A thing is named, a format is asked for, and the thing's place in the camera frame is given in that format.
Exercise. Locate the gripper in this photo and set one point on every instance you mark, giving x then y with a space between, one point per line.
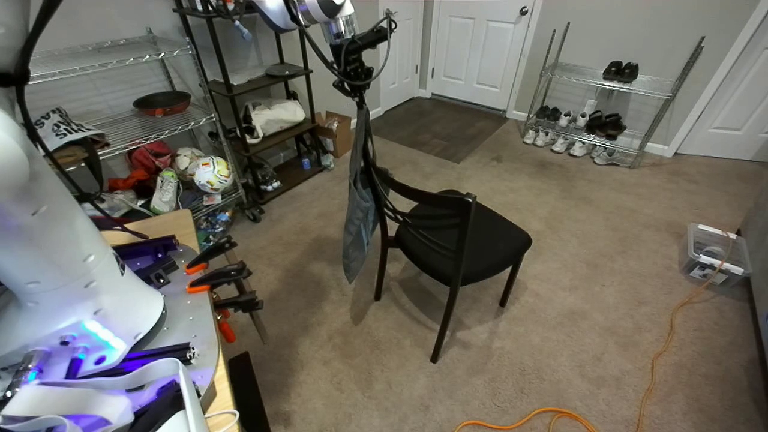
355 67

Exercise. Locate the grey tote bag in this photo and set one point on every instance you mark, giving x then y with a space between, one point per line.
360 216

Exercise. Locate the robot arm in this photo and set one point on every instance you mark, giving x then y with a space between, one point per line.
54 252

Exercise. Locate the narrow white panel door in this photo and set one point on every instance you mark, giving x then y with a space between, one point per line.
402 66

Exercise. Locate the cardboard box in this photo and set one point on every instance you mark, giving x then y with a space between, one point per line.
336 135

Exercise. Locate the black round plate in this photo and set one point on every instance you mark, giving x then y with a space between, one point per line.
284 69

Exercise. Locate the black metal shelf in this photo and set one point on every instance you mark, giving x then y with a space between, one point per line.
270 84

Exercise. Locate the white cloth bag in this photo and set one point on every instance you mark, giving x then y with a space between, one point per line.
276 115

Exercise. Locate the dark door mat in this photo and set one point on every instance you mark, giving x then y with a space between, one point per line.
438 126

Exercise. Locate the white panel door with knob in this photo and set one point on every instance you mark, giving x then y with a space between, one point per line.
474 48

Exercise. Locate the white yellow soccer ball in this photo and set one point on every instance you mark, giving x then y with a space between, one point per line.
212 174

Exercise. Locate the red frying pan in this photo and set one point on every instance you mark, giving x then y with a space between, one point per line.
162 102

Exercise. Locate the black wooden chair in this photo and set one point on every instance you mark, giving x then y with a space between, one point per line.
468 240

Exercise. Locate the row of white sneakers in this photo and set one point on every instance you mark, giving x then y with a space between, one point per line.
561 144

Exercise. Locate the red bag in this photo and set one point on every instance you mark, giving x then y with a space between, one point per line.
150 156

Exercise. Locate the white sneaker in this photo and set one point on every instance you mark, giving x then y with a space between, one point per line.
165 192

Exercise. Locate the black orange bar clamp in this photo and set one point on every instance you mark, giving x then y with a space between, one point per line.
210 252
219 277
240 302

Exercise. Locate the orange cloth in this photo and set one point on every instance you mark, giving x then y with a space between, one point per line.
129 180

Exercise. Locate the row of shoes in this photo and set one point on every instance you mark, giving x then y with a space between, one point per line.
603 123

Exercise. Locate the pair of black shoes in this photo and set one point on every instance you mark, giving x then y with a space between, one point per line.
621 71

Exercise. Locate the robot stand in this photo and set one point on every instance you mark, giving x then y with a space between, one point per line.
186 312

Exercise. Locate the white printed tote bag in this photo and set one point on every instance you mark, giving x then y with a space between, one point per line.
60 129

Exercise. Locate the black flat pad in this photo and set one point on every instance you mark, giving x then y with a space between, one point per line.
249 396

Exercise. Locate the clear plastic storage box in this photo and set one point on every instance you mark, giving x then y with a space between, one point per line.
714 255

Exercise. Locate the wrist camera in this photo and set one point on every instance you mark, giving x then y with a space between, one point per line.
369 37

